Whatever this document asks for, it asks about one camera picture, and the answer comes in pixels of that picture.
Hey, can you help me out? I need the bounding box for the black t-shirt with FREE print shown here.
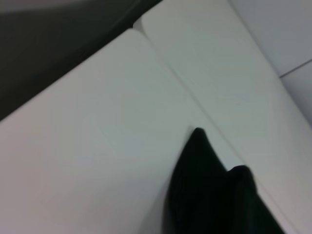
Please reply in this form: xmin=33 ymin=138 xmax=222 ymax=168
xmin=165 ymin=127 xmax=287 ymax=234

